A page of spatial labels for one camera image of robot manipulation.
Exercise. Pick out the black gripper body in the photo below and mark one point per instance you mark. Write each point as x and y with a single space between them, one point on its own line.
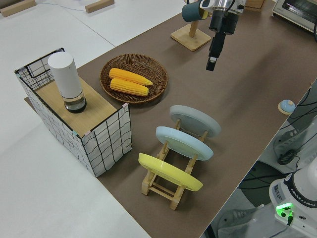
230 23

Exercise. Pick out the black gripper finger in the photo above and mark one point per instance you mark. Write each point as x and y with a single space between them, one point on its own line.
216 47

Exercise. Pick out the gray plate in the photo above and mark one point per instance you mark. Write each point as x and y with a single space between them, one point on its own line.
195 119

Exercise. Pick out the light blue plate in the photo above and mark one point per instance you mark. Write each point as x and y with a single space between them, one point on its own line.
183 142

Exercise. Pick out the yellow plate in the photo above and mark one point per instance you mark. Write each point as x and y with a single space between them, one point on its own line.
171 173

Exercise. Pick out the wooden plate rack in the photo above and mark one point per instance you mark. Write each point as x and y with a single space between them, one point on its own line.
175 200

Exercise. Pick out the wooden mug tree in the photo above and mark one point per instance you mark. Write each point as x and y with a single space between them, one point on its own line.
190 39

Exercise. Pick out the large wooden box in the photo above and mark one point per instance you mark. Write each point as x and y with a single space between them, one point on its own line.
255 5

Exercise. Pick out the dark blue mug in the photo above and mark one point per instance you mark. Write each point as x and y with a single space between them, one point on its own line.
192 11

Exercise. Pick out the brown table mat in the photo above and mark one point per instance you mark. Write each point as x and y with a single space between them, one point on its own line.
247 86

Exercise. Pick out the white toaster oven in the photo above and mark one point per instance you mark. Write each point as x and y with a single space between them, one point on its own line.
294 12

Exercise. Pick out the brown wicker basket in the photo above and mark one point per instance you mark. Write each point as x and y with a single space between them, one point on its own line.
128 62

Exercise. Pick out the blue call bell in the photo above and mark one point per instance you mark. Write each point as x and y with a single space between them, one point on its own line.
286 105

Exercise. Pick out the yellow corn cob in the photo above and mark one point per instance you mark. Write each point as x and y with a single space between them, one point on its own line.
128 76
128 88

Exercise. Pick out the wooden block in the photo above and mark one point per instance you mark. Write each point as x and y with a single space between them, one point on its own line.
99 6
17 8

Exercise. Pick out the white cylindrical grinder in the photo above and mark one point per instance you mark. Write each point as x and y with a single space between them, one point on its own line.
65 77

